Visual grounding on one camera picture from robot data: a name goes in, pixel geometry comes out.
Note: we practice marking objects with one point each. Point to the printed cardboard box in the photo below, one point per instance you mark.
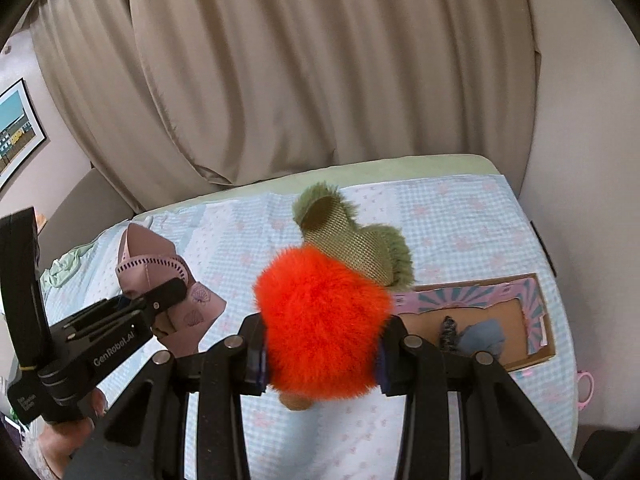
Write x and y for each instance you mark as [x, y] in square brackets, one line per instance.
[425, 320]

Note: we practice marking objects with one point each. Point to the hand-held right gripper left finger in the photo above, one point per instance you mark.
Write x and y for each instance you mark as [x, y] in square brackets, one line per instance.
[259, 366]

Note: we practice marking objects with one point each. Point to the person's left hand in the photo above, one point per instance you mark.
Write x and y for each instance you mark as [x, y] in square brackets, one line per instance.
[65, 440]

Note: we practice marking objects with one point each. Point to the green bed sheet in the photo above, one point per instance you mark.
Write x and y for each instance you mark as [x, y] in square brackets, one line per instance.
[400, 165]

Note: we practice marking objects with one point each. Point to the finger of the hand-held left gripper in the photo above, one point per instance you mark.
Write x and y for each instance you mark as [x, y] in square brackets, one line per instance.
[167, 297]

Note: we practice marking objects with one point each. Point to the grey upholstered headboard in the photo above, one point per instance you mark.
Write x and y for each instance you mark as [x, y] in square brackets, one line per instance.
[95, 205]

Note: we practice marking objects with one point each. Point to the green furry slipper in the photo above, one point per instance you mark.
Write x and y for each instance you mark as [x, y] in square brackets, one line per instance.
[345, 247]

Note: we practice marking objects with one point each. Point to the beige curtain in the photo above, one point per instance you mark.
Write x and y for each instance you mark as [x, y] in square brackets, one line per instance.
[300, 60]

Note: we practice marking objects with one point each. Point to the framed wall picture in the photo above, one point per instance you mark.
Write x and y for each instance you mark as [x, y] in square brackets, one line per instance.
[17, 130]

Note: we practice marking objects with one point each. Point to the dark patterned sock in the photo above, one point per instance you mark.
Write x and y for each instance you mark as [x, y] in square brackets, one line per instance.
[447, 330]

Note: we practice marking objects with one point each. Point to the pink shoe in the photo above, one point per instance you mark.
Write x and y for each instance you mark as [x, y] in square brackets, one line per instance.
[150, 270]

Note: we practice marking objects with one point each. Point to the pink plastic item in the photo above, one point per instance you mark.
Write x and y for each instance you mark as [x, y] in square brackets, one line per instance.
[586, 395]

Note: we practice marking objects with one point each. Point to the light blue checkered blanket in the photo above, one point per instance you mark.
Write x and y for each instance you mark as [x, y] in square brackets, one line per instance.
[450, 220]

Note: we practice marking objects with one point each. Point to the grey-blue cloth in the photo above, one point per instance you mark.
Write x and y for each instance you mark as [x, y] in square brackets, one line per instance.
[482, 335]

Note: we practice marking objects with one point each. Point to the orange furry slipper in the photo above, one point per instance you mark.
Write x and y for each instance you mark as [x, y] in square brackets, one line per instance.
[320, 320]

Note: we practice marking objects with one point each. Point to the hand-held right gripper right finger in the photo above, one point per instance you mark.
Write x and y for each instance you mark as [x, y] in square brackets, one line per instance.
[385, 366]

